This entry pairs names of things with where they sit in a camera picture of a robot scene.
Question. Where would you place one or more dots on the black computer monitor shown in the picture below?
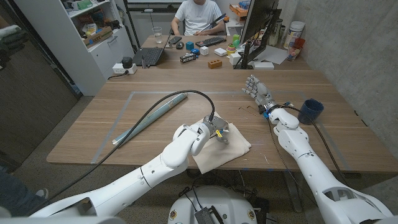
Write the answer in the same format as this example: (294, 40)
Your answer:
(258, 18)

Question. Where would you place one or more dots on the black laptop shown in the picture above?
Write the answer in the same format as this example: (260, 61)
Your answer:
(149, 56)

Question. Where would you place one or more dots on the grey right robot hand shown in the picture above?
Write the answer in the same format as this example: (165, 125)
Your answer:
(261, 91)

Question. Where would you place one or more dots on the white cube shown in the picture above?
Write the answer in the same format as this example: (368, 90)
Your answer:
(204, 51)

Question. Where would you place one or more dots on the white square box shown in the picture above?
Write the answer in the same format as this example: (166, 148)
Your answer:
(234, 59)

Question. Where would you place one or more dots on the orange tray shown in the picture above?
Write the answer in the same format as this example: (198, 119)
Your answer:
(238, 10)

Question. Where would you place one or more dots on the green plastic object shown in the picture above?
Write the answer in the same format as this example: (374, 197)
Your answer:
(236, 40)

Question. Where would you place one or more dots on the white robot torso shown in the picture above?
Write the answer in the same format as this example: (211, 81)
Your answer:
(217, 199)

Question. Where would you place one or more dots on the black keyboard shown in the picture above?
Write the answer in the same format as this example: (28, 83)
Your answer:
(211, 41)

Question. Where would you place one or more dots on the black Nitro box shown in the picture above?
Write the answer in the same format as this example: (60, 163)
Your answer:
(188, 58)

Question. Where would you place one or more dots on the beige cloth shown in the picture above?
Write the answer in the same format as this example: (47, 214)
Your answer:
(230, 151)

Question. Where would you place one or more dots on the black stick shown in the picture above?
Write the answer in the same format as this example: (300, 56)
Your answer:
(214, 21)

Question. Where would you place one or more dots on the dark blue cup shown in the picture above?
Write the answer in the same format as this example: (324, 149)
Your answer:
(309, 113)

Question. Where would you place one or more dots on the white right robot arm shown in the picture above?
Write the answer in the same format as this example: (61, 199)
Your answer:
(314, 171)

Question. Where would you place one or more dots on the black smartphone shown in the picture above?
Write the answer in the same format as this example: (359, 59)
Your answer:
(175, 40)

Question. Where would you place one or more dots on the black computer mouse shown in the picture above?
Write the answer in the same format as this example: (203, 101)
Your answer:
(179, 45)

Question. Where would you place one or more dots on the person in white t-shirt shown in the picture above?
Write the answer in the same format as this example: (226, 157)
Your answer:
(197, 15)

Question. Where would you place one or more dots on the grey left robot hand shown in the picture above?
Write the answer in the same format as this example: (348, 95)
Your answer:
(217, 126)

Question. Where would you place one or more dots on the black power adapter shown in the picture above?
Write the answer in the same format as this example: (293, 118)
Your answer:
(127, 62)

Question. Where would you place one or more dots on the clear drinking glass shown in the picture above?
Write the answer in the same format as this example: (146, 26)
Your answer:
(157, 35)

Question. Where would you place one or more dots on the small flat white box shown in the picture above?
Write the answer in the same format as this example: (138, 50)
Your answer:
(220, 52)

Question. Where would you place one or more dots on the blue cube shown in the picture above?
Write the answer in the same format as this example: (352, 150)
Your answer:
(189, 46)

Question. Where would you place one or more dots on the white round canister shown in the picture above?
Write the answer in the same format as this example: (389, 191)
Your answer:
(293, 34)

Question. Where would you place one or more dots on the cardboard box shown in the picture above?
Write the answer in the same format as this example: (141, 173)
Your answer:
(98, 37)

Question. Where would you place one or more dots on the white power strip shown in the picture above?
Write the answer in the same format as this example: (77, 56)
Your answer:
(118, 69)

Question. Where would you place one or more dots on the long flat white box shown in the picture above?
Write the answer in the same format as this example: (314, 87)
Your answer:
(263, 65)

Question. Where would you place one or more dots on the white paper sheet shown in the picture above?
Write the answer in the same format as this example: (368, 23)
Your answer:
(273, 55)

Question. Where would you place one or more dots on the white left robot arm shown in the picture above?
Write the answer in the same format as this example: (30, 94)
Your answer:
(140, 180)

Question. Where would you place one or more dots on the orange brick block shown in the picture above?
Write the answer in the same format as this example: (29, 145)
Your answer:
(214, 64)

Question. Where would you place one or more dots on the person in blue jeans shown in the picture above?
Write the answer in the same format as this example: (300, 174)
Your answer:
(14, 196)

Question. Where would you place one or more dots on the white shelf cabinet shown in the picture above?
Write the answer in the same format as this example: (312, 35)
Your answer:
(71, 59)

